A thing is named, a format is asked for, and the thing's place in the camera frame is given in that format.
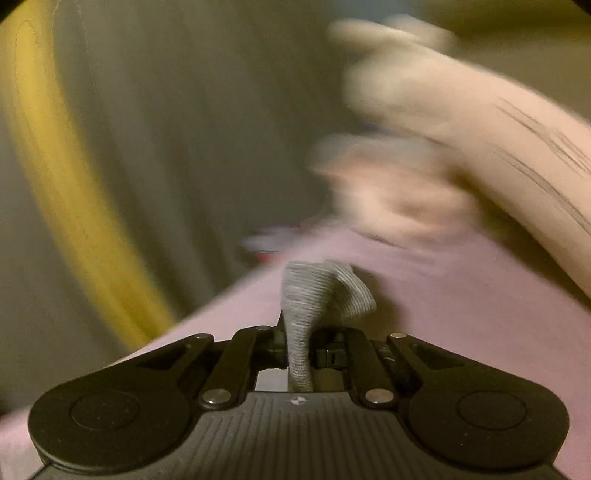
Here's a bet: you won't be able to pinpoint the long pink plush pillow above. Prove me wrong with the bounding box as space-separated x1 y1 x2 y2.
314 16 590 290

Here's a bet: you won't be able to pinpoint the pink purple bed blanket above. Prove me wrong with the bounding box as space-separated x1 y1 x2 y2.
1 228 590 479

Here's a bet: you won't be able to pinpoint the storage box with red contents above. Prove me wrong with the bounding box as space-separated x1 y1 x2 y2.
240 224 311 264

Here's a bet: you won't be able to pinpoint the grey green curtain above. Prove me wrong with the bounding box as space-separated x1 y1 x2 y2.
1 1 590 411

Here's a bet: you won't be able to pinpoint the yellow curtain stripe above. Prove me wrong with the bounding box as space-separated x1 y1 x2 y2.
1 1 174 350

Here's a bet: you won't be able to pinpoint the grey sweatpants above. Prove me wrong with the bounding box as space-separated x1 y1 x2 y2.
280 260 377 392

